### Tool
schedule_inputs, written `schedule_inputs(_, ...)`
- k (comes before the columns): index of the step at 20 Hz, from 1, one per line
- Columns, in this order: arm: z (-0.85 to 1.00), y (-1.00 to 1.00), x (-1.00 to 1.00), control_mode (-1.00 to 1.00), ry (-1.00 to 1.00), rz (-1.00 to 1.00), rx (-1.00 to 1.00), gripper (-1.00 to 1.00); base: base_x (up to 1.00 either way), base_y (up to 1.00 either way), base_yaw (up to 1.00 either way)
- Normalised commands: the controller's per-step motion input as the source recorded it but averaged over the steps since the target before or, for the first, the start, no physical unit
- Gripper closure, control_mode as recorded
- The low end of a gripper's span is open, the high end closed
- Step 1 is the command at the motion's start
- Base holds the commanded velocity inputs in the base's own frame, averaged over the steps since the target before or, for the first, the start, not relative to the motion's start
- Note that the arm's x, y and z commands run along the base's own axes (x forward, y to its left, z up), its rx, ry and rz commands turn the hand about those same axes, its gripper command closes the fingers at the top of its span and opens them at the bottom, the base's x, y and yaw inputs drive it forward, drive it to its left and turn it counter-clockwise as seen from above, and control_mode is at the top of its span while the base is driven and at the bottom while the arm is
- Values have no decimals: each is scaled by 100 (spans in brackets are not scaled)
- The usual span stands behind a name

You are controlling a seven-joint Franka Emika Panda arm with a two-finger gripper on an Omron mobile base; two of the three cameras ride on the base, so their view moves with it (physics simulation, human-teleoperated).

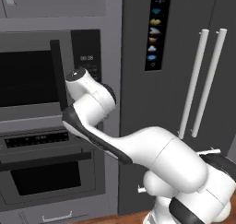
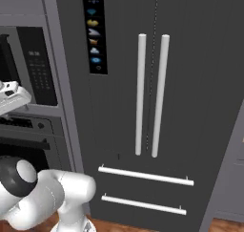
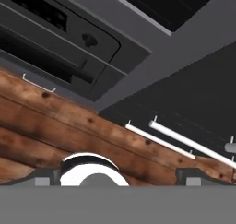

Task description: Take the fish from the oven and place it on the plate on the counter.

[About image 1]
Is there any grey cupboard door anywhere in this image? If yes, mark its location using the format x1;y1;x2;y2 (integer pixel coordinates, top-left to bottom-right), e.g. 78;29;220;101
0;0;107;19

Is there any white fridge door handle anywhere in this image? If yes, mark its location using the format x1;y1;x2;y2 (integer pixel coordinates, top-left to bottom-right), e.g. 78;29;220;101
190;27;229;139
177;28;210;141

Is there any black microwave door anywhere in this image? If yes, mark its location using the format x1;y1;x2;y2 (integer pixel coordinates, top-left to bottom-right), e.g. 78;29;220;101
0;30;74;117

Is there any grey drawer front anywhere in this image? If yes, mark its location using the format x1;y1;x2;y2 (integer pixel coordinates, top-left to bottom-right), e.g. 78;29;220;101
0;202;119;224

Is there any grey built-in oven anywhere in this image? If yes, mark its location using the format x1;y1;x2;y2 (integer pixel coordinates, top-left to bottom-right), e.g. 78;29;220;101
0;125;107;206

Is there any plain dark grey fridge door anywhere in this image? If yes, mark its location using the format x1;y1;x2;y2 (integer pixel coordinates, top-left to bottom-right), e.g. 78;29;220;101
193;0;236;161

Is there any grey oven door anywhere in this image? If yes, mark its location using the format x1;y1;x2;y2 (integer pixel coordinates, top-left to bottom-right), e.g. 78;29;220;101
0;149;106;206

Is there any dark grey fridge door with display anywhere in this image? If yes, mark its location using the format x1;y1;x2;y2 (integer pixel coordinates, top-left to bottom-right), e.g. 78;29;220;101
118;0;220;217

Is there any silver drawer handle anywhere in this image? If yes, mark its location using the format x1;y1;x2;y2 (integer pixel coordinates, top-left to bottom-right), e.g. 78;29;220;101
41;210;74;223

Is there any built-in black microwave oven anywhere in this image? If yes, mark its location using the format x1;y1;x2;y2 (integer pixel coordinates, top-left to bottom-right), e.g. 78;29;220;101
0;29;103;122

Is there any black oven door handle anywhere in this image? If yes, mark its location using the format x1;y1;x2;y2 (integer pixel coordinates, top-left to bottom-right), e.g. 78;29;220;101
0;151;93;173

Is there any grey appliance cabinet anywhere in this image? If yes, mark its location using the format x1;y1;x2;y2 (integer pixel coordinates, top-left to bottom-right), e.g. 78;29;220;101
0;0;124;224

